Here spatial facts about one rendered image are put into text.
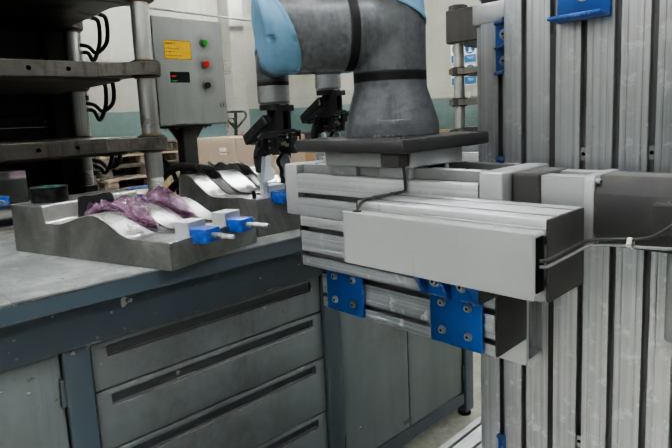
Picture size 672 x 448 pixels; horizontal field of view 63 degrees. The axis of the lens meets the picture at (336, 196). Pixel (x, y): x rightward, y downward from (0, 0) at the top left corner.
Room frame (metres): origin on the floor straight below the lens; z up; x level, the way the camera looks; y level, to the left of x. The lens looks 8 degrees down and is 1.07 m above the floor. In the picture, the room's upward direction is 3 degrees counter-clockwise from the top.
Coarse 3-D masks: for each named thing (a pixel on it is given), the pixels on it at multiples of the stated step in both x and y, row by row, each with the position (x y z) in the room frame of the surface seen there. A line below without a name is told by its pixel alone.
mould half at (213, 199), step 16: (192, 176) 1.51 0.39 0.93; (224, 176) 1.56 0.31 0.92; (240, 176) 1.58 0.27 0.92; (192, 192) 1.50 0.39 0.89; (208, 192) 1.45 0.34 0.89; (224, 192) 1.47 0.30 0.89; (256, 192) 1.46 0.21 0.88; (208, 208) 1.44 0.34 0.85; (224, 208) 1.38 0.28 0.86; (240, 208) 1.33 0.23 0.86; (256, 208) 1.28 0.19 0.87; (272, 208) 1.31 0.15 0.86; (272, 224) 1.31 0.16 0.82; (288, 224) 1.34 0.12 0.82
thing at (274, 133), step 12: (264, 108) 1.30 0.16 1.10; (276, 108) 1.29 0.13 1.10; (288, 108) 1.29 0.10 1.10; (276, 120) 1.29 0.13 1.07; (288, 120) 1.29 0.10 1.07; (264, 132) 1.30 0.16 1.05; (276, 132) 1.27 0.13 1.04; (288, 132) 1.33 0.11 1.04; (300, 132) 1.31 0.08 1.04; (264, 144) 1.31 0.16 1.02; (276, 144) 1.29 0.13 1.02; (288, 144) 1.30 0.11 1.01
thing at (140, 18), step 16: (144, 16) 1.90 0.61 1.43; (64, 32) 2.39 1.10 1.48; (144, 32) 1.90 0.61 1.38; (144, 48) 1.89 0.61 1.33; (144, 80) 1.89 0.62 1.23; (80, 96) 2.40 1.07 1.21; (144, 96) 1.89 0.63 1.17; (80, 112) 2.39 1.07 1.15; (144, 112) 1.89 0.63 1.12; (80, 128) 2.39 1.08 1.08; (144, 128) 1.89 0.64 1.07; (80, 160) 2.39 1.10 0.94; (160, 160) 1.91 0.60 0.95; (80, 176) 2.40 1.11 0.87; (160, 176) 1.91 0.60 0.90; (80, 192) 2.38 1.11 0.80
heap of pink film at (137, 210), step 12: (156, 192) 1.28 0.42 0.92; (168, 192) 1.29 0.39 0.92; (96, 204) 1.26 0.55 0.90; (108, 204) 1.17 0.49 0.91; (120, 204) 1.16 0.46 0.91; (132, 204) 1.17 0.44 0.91; (144, 204) 1.19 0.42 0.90; (168, 204) 1.24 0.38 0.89; (180, 204) 1.25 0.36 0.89; (132, 216) 1.15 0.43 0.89; (144, 216) 1.14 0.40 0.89; (192, 216) 1.24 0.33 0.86; (156, 228) 1.14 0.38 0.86
